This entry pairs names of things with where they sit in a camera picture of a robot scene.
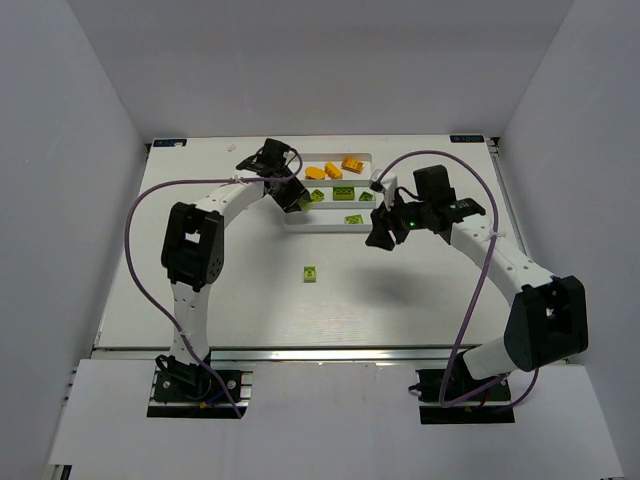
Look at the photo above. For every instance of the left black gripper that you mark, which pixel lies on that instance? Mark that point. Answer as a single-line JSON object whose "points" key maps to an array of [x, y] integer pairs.
{"points": [[291, 198]]}

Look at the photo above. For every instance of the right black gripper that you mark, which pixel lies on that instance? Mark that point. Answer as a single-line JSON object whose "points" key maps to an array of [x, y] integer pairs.
{"points": [[388, 223]]}

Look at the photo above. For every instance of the pale green lego brick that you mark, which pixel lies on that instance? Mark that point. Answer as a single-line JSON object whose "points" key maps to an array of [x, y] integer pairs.
{"points": [[304, 205]]}

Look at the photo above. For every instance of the dark green lego brick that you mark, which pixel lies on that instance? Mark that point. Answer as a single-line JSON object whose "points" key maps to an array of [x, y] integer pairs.
{"points": [[317, 196]]}

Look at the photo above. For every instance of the pale green lego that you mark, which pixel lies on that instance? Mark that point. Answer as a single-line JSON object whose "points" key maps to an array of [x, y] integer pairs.
{"points": [[355, 219]]}

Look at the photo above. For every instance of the orange square lego brick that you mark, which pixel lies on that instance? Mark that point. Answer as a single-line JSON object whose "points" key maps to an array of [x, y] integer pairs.
{"points": [[314, 173]]}

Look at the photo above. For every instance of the orange yellow long lego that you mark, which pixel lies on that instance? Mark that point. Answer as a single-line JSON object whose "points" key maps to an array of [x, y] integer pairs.
{"points": [[332, 171]]}

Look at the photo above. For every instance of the green long lego brick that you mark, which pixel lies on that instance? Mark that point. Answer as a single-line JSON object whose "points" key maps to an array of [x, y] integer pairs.
{"points": [[343, 193]]}

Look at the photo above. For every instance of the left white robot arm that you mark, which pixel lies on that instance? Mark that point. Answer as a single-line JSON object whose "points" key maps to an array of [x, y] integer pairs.
{"points": [[193, 249]]}

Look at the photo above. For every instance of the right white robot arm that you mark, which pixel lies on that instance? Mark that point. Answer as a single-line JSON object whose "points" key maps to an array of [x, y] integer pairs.
{"points": [[548, 314]]}

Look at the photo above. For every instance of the white three-compartment tray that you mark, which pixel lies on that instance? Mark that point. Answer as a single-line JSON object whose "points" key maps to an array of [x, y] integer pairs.
{"points": [[328, 216]]}

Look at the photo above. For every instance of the green lego with round stud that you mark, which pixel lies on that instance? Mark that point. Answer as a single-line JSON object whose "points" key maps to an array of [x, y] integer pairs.
{"points": [[309, 274]]}

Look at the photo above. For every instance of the blue label right corner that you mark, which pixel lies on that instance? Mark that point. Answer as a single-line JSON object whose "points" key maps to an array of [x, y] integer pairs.
{"points": [[466, 138]]}

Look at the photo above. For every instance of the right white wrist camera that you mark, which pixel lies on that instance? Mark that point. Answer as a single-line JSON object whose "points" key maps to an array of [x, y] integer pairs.
{"points": [[385, 184]]}

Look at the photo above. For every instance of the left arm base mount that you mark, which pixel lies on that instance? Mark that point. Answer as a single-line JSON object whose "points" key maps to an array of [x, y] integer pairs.
{"points": [[181, 391]]}

